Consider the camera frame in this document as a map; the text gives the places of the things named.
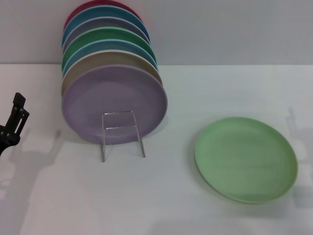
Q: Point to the lilac plate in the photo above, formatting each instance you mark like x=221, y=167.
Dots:
x=110, y=93

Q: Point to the teal blue plate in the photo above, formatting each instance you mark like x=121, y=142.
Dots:
x=107, y=12

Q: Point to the grey purple plate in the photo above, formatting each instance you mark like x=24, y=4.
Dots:
x=110, y=23

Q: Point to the crimson red plate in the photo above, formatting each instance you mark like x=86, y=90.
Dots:
x=73, y=12

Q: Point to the dark green plate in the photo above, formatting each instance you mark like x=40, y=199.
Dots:
x=110, y=33

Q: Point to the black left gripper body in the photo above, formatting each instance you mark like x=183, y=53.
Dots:
x=7, y=140

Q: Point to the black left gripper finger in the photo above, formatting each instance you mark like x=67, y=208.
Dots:
x=19, y=115

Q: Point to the beige plate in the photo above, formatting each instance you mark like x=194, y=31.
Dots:
x=107, y=58

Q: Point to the light green plate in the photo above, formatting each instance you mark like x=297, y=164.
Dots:
x=244, y=159

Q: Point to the light blue plate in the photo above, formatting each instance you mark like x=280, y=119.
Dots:
x=110, y=45

